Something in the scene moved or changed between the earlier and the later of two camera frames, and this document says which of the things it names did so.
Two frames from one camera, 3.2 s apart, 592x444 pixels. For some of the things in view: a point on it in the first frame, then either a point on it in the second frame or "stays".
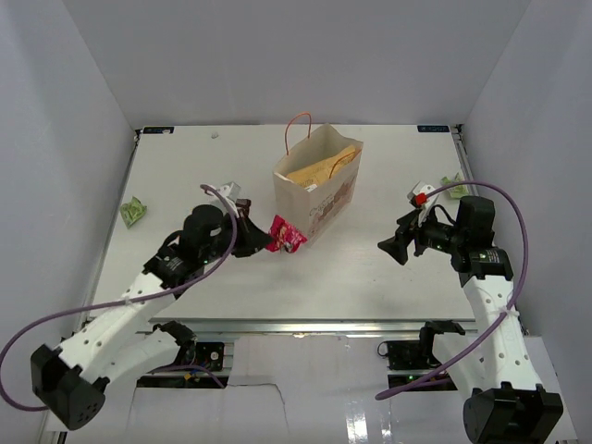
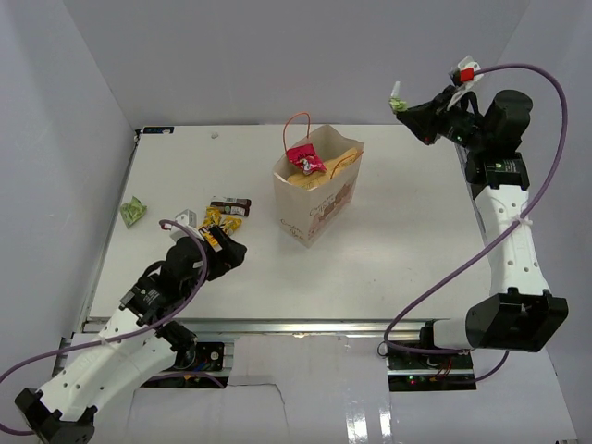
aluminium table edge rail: x=303 y=326 stays
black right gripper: x=397 y=246 → x=426 y=120
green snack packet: x=131 y=212 stays
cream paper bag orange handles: x=314 y=182 stays
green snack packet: x=457 y=191 → x=396 y=101
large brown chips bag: x=321 y=171 stays
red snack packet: x=283 y=236 → x=306 y=158
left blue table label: x=157 y=129 stays
